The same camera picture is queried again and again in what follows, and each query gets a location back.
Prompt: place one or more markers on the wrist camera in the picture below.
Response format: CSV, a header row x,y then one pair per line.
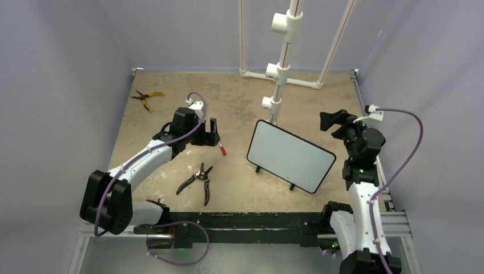
x,y
197,106
372,112

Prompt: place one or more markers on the red and white marker pen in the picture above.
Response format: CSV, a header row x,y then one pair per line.
x,y
223,151

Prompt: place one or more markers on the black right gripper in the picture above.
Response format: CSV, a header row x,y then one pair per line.
x,y
340,117

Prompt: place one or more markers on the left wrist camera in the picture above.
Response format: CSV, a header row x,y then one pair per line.
x,y
197,106

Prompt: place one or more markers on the black handled pliers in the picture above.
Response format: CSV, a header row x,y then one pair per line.
x,y
201,175

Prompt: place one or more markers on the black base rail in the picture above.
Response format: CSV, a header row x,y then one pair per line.
x,y
306,229

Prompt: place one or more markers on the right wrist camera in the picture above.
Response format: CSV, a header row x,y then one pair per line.
x,y
372,112

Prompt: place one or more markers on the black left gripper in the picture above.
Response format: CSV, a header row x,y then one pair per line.
x,y
207,138

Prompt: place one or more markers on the white PVC pipe frame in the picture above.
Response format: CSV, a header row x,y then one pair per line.
x,y
288,25

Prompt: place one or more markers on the small black-framed whiteboard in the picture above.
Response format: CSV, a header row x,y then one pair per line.
x,y
299,162

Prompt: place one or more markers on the yellow handled needle-nose pliers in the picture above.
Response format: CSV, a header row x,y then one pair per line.
x,y
143,98

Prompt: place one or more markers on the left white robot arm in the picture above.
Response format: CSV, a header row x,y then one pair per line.
x,y
107,201

